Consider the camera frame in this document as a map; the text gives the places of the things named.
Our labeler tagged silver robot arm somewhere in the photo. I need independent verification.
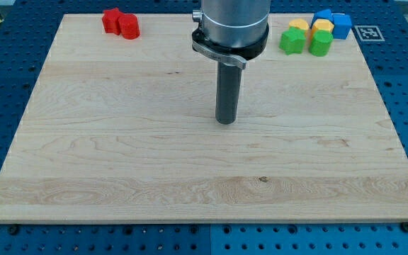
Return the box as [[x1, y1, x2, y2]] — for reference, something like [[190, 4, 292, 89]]
[[192, 0, 271, 69]]

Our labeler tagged blue cube block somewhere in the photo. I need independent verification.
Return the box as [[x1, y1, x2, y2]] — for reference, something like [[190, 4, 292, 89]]
[[332, 13, 352, 40]]

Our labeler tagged dark grey cylindrical pointer rod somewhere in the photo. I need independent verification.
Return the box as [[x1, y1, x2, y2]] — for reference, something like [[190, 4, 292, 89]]
[[215, 62, 242, 125]]

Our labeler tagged light wooden board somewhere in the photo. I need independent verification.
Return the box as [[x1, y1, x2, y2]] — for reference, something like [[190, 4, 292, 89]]
[[0, 14, 408, 224]]

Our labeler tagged green star block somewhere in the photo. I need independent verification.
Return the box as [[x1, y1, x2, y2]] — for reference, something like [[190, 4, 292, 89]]
[[279, 27, 307, 55]]

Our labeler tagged red cylinder block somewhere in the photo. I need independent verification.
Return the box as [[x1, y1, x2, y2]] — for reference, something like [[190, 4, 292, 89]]
[[118, 13, 140, 40]]

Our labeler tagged green cylinder block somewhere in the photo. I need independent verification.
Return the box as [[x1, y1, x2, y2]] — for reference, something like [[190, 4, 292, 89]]
[[308, 30, 334, 57]]

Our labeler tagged yellow round block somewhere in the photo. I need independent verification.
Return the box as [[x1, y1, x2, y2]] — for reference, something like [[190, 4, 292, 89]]
[[288, 18, 310, 34]]

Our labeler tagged red star block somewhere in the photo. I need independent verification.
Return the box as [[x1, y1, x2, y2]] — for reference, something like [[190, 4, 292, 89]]
[[101, 8, 123, 35]]

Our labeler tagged yellow hexagon block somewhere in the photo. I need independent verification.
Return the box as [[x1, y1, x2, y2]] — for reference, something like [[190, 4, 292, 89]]
[[310, 18, 334, 39]]

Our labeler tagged blue pointed block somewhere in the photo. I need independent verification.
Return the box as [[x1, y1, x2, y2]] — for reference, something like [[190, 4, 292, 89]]
[[310, 8, 334, 27]]

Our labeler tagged white fiducial marker tag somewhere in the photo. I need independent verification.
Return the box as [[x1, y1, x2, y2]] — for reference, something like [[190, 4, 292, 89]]
[[354, 25, 385, 42]]

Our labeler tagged black bolt left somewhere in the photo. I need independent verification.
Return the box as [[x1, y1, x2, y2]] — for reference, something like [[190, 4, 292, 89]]
[[7, 225, 20, 236]]

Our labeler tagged black bolt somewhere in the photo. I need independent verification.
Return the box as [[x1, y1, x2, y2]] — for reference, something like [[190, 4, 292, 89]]
[[7, 225, 20, 236], [399, 222, 408, 233]]

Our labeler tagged black bolt right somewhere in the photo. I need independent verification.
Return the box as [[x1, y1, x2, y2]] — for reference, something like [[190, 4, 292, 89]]
[[399, 222, 408, 233]]

